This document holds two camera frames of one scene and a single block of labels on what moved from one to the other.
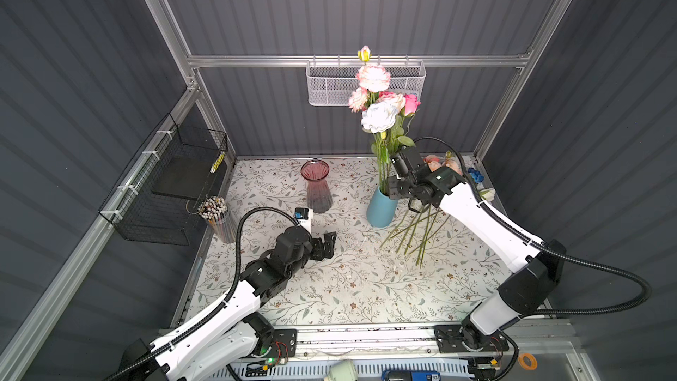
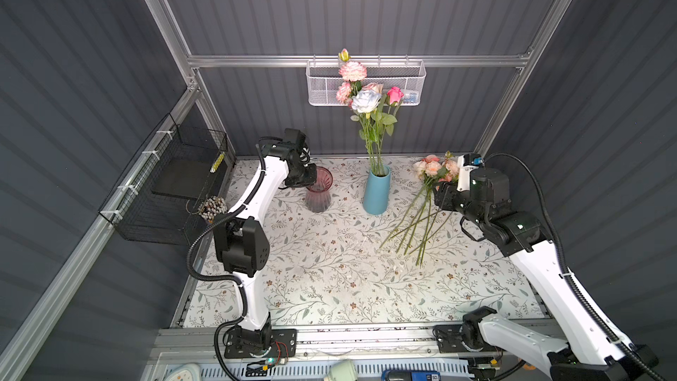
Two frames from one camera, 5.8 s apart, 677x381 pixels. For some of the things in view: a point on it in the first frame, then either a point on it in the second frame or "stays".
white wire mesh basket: [333, 82] stays
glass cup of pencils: [215, 211] stays
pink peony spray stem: [372, 78] to [354, 72]
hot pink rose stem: [411, 103] to [394, 95]
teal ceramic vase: [381, 210] to [377, 190]
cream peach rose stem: [397, 100] to [376, 87]
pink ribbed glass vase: [319, 197] stays
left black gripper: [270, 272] to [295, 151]
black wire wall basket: [153, 203] stays
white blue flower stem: [378, 118] to [367, 101]
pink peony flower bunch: [415, 234] stays
